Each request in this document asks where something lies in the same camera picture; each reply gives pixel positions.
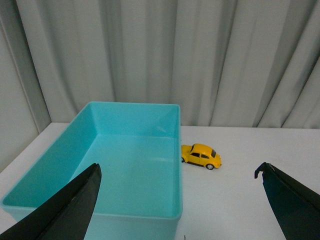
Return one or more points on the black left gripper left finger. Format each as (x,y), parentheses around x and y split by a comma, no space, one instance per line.
(64,216)

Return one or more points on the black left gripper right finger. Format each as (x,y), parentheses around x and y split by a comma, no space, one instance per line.
(295,206)

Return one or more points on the yellow beetle toy car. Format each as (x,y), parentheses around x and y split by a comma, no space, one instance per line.
(200,155)

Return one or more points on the turquoise plastic storage bin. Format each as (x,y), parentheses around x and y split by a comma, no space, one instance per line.
(138,148)

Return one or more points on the grey pleated curtain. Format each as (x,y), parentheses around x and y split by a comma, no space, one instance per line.
(226,63)

